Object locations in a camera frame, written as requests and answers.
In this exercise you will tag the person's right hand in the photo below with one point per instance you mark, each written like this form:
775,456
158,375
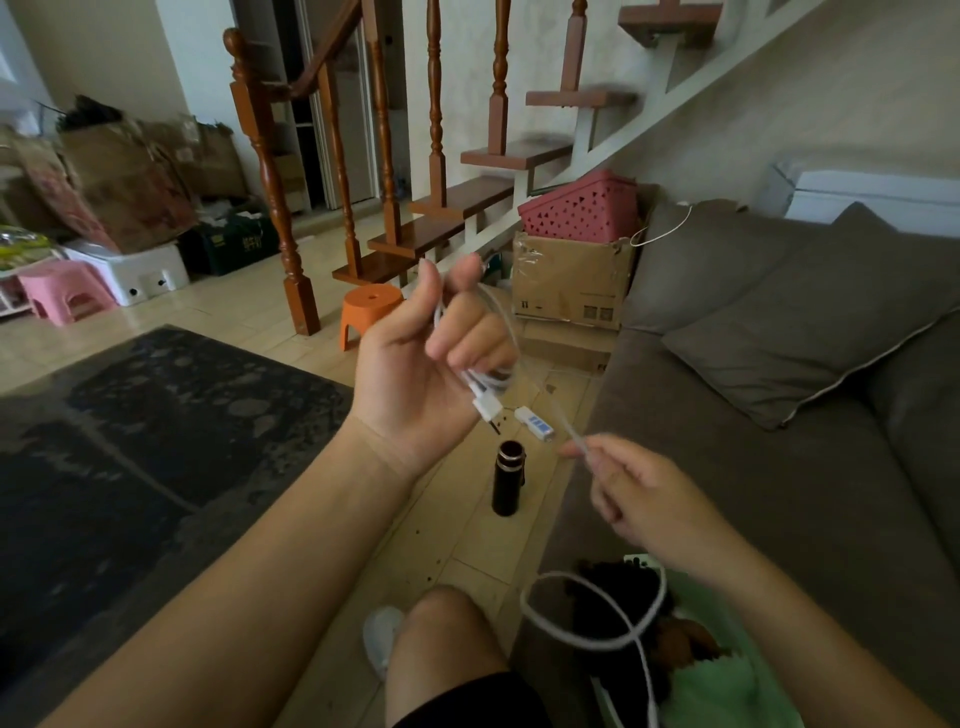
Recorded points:
660,510

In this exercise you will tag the white plastic step stool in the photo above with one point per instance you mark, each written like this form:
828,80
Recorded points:
127,270

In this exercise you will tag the pink floral bag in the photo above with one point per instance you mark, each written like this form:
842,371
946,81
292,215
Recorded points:
52,195

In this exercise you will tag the black thermos bottle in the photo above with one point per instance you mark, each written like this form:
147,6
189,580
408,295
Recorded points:
507,480

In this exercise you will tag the green black bag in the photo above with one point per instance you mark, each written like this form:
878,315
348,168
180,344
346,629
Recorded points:
712,690

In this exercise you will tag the person's left thumb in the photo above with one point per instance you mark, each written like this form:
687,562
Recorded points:
414,300

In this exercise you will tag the pink perforated plastic basket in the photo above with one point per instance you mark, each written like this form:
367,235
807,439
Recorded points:
581,210

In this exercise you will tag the small grey sofa cushion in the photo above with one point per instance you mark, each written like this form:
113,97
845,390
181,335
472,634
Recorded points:
675,270

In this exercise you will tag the white shoe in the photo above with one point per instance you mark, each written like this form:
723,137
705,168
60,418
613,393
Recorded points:
381,637

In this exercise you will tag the person's left hand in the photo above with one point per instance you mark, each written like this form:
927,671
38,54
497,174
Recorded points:
397,390

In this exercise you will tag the white blue adapter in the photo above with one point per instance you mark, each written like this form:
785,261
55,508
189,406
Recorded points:
535,423

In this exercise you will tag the grey fabric sofa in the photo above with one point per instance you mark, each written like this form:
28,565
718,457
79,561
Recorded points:
787,487

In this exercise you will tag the large grey sofa cushion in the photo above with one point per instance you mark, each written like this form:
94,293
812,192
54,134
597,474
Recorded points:
810,322

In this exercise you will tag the person's right thumb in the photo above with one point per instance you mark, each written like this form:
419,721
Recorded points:
604,499

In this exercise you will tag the flat brown cardboard box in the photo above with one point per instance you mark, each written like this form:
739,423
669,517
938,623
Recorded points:
566,345

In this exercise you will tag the person's leg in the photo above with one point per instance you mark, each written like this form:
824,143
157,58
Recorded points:
442,645

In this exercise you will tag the orange plastic stool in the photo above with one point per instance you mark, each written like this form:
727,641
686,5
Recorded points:
367,306

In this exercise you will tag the worn brown cardboard box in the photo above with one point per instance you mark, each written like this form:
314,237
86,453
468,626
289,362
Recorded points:
202,157

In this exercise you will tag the black shorts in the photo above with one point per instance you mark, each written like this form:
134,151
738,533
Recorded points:
480,705

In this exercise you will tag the large brown cardboard box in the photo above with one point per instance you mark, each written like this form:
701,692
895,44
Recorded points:
127,187

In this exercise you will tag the person's right forearm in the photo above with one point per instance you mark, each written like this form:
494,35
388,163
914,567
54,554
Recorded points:
802,645

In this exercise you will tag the dark green crate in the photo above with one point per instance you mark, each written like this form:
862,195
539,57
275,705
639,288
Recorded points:
232,244

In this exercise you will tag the white wall appliance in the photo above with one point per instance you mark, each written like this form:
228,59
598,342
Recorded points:
870,199

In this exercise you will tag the wooden staircase with railing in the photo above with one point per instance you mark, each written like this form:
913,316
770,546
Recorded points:
435,217

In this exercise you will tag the person's left forearm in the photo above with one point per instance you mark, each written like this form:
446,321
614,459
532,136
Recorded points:
247,592

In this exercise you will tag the printed brown cardboard box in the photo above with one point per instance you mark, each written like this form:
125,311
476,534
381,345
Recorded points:
570,281

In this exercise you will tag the white door frame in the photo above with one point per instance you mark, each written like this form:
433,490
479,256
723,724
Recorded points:
341,112

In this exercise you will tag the dark patterned rug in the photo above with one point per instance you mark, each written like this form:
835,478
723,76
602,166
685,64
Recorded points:
135,465

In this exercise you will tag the pink plastic stool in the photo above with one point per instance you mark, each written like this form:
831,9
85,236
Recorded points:
64,286

